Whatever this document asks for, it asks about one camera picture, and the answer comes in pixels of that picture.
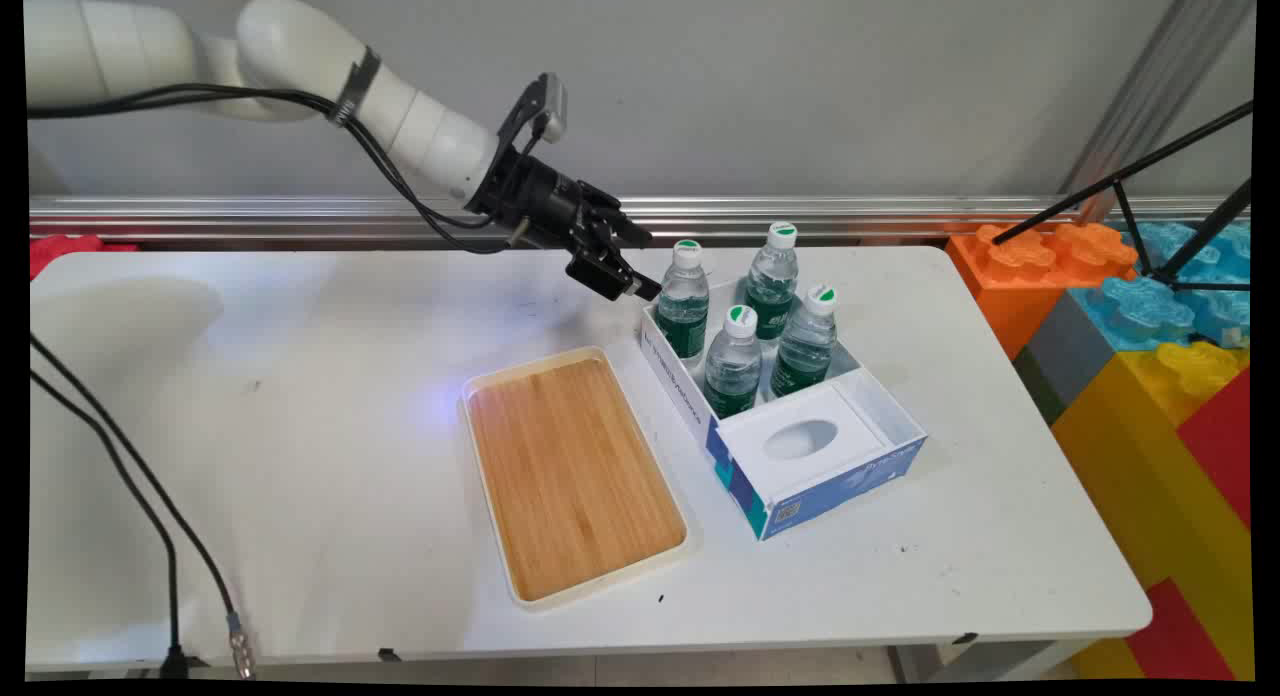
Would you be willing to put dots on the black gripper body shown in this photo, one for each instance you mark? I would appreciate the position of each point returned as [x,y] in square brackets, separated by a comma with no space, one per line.
[538,201]

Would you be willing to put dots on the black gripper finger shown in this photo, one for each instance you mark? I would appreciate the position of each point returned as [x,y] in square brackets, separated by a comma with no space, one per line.
[618,222]
[608,273]

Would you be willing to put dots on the clear water bottle green label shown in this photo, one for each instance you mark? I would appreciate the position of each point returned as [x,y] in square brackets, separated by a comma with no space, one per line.
[806,344]
[684,306]
[733,366]
[772,281]

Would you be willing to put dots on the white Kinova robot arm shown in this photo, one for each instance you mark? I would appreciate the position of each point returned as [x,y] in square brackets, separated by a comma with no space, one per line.
[300,51]

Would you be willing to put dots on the white tray with wooden base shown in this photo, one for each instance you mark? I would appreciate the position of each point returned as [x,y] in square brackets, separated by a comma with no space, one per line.
[570,471]

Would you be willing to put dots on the white and blue cardboard box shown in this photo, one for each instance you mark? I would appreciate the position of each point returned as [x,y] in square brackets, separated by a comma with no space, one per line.
[800,466]

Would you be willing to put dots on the orange giant toy brick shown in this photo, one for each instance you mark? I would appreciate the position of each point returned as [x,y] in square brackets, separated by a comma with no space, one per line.
[1020,276]

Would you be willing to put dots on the grey giant toy brick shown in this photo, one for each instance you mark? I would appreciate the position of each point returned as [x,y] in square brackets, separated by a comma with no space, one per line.
[1060,361]

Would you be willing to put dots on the red toy brick behind table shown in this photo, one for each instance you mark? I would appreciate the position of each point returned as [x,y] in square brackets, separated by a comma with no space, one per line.
[65,248]

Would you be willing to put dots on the black tripod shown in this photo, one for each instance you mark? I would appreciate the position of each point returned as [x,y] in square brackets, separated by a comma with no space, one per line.
[1130,176]

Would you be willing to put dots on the light blue giant toy brick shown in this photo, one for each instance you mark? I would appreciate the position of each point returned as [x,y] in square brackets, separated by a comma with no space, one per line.
[1150,311]

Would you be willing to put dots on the yellow giant toy brick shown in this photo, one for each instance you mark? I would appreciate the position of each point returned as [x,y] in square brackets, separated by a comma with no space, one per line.
[1140,456]

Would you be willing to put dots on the red giant toy brick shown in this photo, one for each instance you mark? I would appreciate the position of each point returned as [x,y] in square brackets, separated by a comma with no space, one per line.
[1225,436]
[1180,636]

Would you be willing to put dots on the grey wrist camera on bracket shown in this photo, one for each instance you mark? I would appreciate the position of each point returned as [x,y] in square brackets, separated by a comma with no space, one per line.
[548,106]

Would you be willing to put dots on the aluminium rail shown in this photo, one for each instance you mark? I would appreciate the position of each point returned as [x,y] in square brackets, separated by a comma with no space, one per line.
[250,216]

